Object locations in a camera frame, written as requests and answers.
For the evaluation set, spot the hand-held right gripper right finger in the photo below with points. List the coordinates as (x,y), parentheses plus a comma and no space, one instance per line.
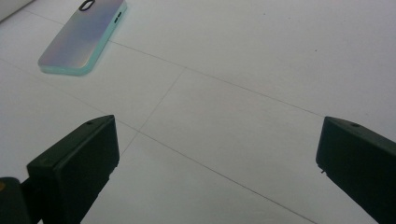
(361,161)

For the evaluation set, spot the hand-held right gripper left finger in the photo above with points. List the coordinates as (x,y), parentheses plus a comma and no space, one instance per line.
(71,168)

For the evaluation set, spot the iridescent phone case mint edge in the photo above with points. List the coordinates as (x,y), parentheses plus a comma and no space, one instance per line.
(84,37)

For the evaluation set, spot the white table cover sheet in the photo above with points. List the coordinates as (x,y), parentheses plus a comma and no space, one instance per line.
(233,124)

